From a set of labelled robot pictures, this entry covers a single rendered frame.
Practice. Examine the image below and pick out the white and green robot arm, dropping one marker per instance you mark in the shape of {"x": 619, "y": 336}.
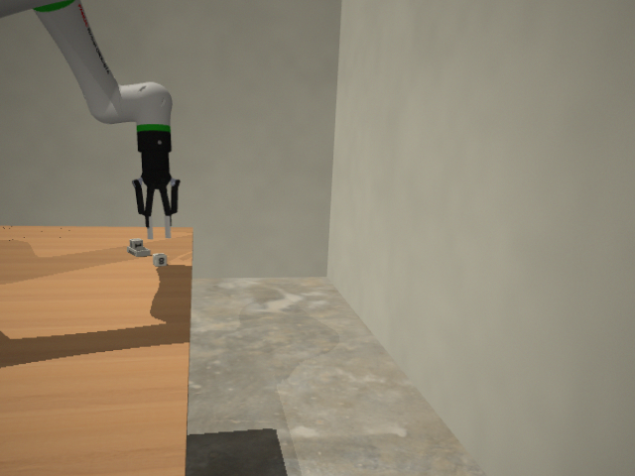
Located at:
{"x": 148, "y": 104}

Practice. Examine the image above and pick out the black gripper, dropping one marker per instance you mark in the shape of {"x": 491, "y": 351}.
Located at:
{"x": 156, "y": 175}

